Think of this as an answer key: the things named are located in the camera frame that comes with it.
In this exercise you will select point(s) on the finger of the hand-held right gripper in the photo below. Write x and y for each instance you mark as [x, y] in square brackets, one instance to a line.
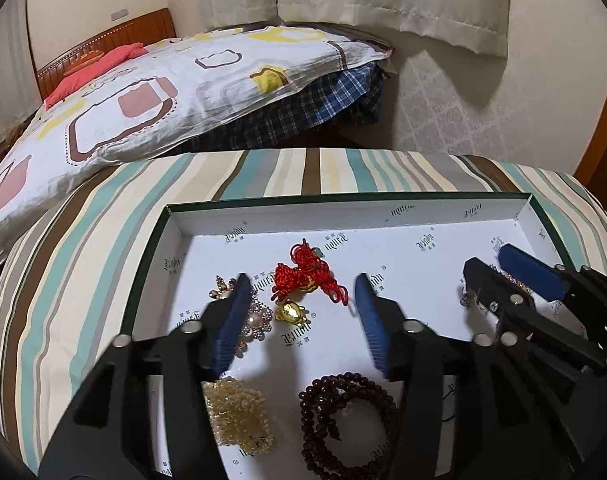
[528, 270]
[488, 285]

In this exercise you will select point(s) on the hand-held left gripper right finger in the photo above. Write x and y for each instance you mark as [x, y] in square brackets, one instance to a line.
[371, 320]

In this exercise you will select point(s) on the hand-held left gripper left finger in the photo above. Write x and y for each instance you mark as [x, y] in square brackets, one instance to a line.
[228, 330]

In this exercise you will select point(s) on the pearl rhinestone brooch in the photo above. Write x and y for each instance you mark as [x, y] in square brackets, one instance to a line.
[256, 317]

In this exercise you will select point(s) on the red knot charm gold ingot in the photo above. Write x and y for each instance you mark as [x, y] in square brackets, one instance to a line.
[288, 277]

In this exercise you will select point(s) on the green box with white lining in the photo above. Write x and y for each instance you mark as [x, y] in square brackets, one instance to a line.
[263, 240]

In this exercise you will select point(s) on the striped bed sheet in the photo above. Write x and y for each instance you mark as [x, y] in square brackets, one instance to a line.
[83, 240]

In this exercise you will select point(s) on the blue plaid blanket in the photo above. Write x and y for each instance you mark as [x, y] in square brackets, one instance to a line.
[308, 105]

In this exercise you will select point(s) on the white patterned quilt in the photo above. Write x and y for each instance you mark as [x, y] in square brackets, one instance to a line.
[133, 105]

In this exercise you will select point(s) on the red pillow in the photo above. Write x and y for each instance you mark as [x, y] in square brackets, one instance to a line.
[93, 70]

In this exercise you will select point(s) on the orange cushion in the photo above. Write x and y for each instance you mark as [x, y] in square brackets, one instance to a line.
[83, 60]

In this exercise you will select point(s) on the wooden headboard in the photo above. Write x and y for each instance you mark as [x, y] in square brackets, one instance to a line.
[133, 27]

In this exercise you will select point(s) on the white wall socket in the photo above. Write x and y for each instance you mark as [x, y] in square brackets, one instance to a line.
[118, 14]

